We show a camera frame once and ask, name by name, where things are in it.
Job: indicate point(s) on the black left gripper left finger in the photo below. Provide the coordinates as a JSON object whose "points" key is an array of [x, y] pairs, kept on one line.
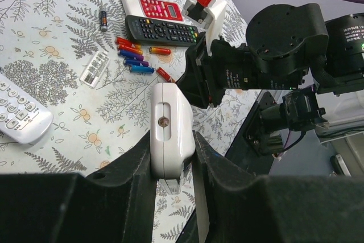
{"points": [[113, 204]]}

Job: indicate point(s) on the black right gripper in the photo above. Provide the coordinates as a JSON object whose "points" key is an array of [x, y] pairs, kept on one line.
{"points": [[207, 77]]}

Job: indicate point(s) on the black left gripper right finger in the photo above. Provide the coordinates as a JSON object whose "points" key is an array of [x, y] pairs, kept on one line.
{"points": [[315, 208]]}

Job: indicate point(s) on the blue battery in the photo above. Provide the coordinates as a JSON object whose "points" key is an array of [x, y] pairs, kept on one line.
{"points": [[141, 69]]}

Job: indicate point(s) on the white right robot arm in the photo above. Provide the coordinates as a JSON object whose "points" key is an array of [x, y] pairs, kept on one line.
{"points": [[287, 48]]}

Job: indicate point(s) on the black remote control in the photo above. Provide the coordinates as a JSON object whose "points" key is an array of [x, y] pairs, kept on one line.
{"points": [[160, 32]]}

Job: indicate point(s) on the purple battery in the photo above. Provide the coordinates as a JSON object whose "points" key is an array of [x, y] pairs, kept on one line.
{"points": [[133, 56]]}

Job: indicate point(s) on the floral table mat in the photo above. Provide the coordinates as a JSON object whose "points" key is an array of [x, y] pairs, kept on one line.
{"points": [[45, 46]]}

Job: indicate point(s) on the black battery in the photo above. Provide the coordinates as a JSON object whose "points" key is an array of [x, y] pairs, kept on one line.
{"points": [[103, 19]]}

